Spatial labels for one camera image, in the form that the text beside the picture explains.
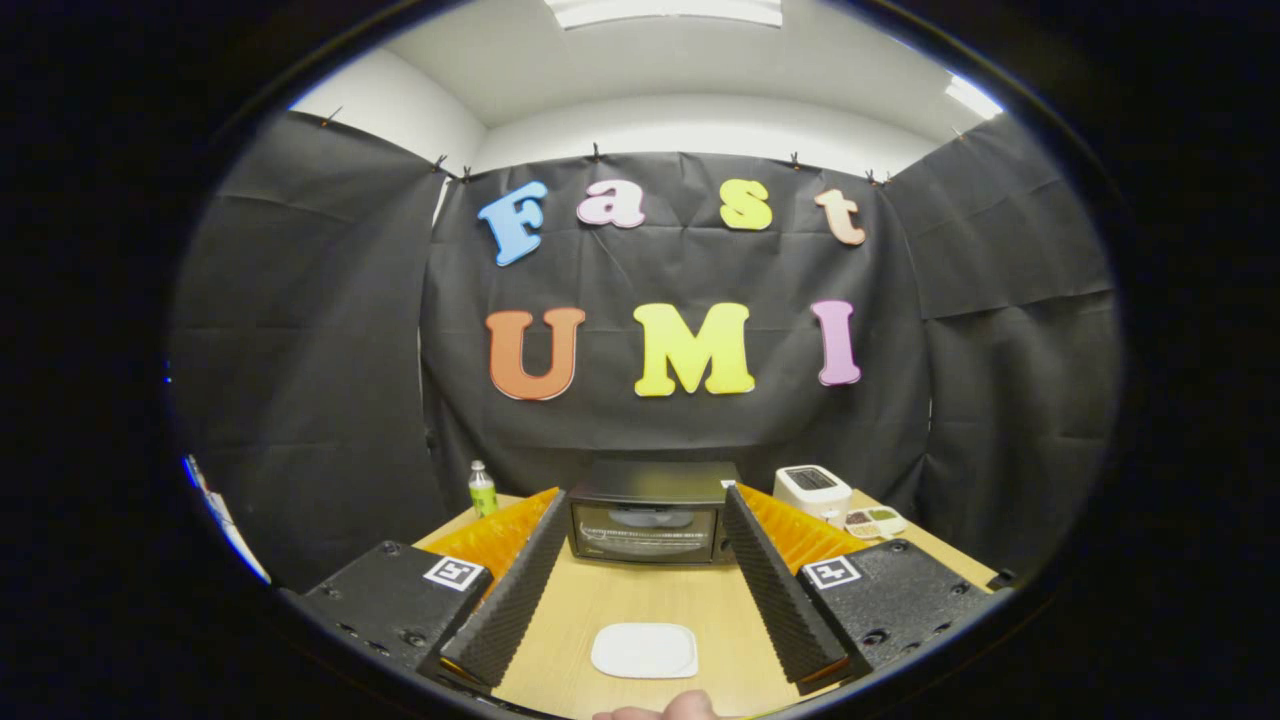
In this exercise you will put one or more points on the white plate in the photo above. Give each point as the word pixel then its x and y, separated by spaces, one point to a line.
pixel 645 650

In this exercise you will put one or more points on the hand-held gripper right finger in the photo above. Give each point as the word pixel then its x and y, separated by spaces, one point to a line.
pixel 775 590

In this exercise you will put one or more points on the small ceiling light panel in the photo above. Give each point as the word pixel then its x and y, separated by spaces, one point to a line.
pixel 972 97

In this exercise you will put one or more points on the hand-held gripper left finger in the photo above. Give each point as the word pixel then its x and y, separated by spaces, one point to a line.
pixel 515 590

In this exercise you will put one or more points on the white pop-up toaster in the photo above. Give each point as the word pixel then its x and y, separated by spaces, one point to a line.
pixel 812 490

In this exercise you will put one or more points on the long ceiling light panel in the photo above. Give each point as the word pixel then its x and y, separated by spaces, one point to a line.
pixel 660 10

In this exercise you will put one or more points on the white divided snack dish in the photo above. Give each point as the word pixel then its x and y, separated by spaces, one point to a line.
pixel 876 522

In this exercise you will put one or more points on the green label drink bottle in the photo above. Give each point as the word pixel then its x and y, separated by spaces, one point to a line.
pixel 483 495

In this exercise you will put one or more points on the black toaster oven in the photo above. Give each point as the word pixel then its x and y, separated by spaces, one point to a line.
pixel 650 480

